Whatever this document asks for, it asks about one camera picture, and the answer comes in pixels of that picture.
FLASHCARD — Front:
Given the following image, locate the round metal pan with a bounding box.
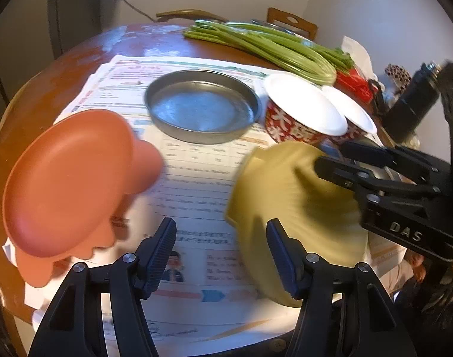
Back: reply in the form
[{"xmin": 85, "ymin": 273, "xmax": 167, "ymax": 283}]
[{"xmin": 144, "ymin": 69, "xmax": 263, "ymax": 144}]

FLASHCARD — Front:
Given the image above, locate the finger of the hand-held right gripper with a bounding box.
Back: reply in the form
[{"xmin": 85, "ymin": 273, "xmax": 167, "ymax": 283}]
[
  {"xmin": 340, "ymin": 140, "xmax": 452, "ymax": 184},
  {"xmin": 314, "ymin": 155, "xmax": 441, "ymax": 205}
]

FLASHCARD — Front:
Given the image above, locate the printed newspaper sheet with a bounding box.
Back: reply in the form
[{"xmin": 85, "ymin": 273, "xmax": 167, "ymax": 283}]
[{"xmin": 23, "ymin": 54, "xmax": 409, "ymax": 346}]

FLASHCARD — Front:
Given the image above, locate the leafy green celery bunch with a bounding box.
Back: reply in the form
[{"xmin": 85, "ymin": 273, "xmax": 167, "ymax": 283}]
[{"xmin": 197, "ymin": 20, "xmax": 355, "ymax": 73}]

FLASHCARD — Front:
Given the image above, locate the wooden chair with handle slot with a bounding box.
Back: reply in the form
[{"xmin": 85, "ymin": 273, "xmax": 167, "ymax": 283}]
[{"xmin": 267, "ymin": 7, "xmax": 318, "ymax": 40}]

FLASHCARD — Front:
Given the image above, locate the curved wooden chair back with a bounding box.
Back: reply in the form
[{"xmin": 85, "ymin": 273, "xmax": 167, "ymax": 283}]
[{"xmin": 156, "ymin": 9, "xmax": 229, "ymax": 25}]

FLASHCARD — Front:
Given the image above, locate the yellow ribbed bowl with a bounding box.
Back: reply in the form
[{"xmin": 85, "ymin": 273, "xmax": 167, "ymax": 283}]
[{"xmin": 225, "ymin": 143, "xmax": 370, "ymax": 309}]

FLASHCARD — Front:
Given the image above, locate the thin dark cable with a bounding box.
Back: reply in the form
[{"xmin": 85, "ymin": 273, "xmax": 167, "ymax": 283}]
[{"xmin": 115, "ymin": 0, "xmax": 156, "ymax": 23}]

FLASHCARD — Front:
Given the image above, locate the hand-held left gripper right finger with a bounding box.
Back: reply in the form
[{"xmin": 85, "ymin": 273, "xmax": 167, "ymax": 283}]
[{"xmin": 266, "ymin": 219, "xmax": 416, "ymax": 357}]

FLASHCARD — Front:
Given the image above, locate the red packet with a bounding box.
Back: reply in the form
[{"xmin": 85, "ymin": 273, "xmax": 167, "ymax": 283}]
[{"xmin": 334, "ymin": 65, "xmax": 376, "ymax": 103}]

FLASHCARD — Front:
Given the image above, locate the white plastic bag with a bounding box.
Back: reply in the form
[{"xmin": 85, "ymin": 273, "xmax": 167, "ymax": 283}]
[{"xmin": 341, "ymin": 35, "xmax": 374, "ymax": 79}]

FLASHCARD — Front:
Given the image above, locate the person's right hand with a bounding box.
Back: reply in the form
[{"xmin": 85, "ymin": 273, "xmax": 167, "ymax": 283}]
[{"xmin": 403, "ymin": 249, "xmax": 435, "ymax": 285}]

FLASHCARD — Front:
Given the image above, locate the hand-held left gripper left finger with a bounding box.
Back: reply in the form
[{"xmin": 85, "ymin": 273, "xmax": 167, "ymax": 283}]
[{"xmin": 27, "ymin": 216, "xmax": 177, "ymax": 357}]

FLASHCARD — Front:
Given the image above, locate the dark grey fridge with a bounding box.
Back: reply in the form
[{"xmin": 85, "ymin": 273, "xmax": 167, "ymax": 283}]
[{"xmin": 0, "ymin": 0, "xmax": 102, "ymax": 120}]

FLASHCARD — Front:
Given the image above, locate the black handle frame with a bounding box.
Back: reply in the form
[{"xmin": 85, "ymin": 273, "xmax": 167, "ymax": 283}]
[{"xmin": 368, "ymin": 79, "xmax": 390, "ymax": 115}]

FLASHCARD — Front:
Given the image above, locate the black bottle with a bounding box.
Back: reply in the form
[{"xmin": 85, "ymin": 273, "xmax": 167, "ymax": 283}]
[{"xmin": 383, "ymin": 62, "xmax": 443, "ymax": 131}]

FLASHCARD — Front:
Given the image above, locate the red patterned white bowl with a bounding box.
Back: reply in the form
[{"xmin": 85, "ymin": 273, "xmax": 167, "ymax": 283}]
[
  {"xmin": 263, "ymin": 73, "xmax": 349, "ymax": 145},
  {"xmin": 321, "ymin": 85, "xmax": 378, "ymax": 147}
]

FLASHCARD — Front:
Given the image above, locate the brown dotted packet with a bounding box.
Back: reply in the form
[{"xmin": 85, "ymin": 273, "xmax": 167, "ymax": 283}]
[{"xmin": 384, "ymin": 63, "xmax": 412, "ymax": 90}]

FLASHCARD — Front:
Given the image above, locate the orange plastic plate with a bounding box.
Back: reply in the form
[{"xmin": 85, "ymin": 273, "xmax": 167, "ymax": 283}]
[{"xmin": 2, "ymin": 109, "xmax": 165, "ymax": 289}]

